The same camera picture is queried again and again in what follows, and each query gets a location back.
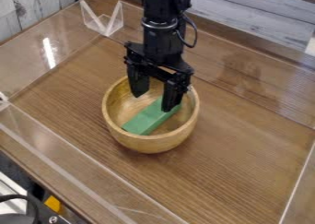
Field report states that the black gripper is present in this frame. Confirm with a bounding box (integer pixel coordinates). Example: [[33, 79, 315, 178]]
[[124, 28, 194, 112]]

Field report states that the green rectangular block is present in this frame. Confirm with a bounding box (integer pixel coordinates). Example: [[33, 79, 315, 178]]
[[121, 98, 181, 136]]

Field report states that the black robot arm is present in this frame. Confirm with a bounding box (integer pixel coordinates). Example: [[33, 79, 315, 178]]
[[124, 0, 197, 112]]

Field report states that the brown wooden bowl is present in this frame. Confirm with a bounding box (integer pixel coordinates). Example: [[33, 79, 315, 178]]
[[102, 77, 200, 154]]

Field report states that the yellow and black device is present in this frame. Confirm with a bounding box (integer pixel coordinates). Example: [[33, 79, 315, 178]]
[[25, 190, 86, 224]]

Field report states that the clear acrylic corner bracket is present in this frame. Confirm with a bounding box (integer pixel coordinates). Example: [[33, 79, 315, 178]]
[[78, 0, 124, 37]]

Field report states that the black cable bottom left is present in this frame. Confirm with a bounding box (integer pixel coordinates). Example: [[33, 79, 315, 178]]
[[0, 194, 41, 224]]

